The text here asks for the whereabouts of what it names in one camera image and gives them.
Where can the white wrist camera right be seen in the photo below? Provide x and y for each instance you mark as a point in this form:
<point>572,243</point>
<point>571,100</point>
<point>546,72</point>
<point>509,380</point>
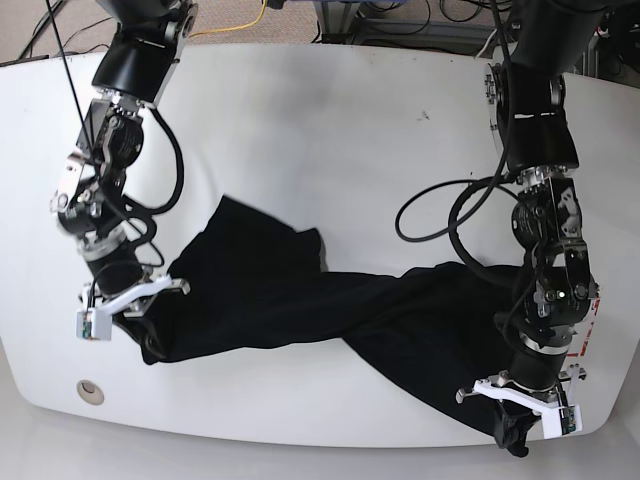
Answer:
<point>93,324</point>

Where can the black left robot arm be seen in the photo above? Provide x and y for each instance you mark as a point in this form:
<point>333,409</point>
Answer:
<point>536,307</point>

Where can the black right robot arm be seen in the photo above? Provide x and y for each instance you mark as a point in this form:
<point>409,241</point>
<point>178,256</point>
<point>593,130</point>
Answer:
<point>90,203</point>

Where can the left table cable grommet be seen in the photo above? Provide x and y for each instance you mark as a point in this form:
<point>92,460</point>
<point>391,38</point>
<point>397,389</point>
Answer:
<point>90,392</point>

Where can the black t-shirt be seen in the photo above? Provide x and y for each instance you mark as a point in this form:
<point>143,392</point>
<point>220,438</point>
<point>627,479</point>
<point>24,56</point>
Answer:
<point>255,282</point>

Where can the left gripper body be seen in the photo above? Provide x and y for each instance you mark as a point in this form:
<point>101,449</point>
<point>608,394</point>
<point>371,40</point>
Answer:
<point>501,387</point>

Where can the red tape rectangle marking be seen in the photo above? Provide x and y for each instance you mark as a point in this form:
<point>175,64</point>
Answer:
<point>583,330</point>

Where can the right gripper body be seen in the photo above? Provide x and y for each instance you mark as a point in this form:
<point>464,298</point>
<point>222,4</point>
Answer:
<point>136,298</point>

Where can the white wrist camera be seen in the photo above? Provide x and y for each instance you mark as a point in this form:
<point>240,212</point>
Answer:
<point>93,324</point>
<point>561,421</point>

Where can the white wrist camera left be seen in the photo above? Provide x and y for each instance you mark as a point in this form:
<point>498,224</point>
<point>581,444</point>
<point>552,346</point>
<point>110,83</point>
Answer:
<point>561,421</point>

